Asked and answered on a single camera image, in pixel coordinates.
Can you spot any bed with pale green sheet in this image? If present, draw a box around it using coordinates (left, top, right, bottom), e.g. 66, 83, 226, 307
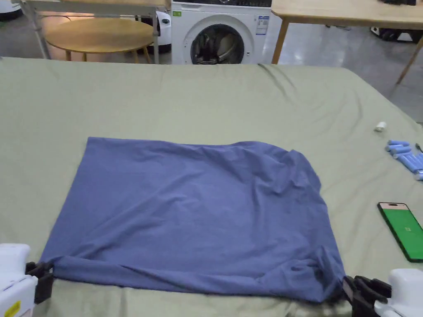
0, 57, 423, 317

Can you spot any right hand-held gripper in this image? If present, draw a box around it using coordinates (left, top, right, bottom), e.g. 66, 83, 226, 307
342, 268, 423, 317

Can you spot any rectangular wooden table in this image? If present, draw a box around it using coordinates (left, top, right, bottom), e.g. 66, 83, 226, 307
271, 0, 423, 85

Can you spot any white robot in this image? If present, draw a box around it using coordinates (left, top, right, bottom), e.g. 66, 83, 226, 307
142, 10, 172, 55

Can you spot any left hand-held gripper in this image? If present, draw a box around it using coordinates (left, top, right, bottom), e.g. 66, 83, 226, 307
0, 244, 54, 317

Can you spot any black phone with green screen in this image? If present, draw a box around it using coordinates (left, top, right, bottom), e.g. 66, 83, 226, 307
377, 202, 423, 263

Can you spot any round wooden table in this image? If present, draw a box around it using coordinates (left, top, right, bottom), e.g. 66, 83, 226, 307
43, 17, 156, 64

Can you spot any blue shirt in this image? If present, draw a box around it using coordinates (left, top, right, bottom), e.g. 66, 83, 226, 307
39, 137, 346, 304

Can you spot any pile of blue batteries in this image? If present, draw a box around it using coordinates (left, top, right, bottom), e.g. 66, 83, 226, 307
385, 139, 423, 181

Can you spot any white washing machine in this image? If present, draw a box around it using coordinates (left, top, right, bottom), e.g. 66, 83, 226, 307
171, 0, 282, 65

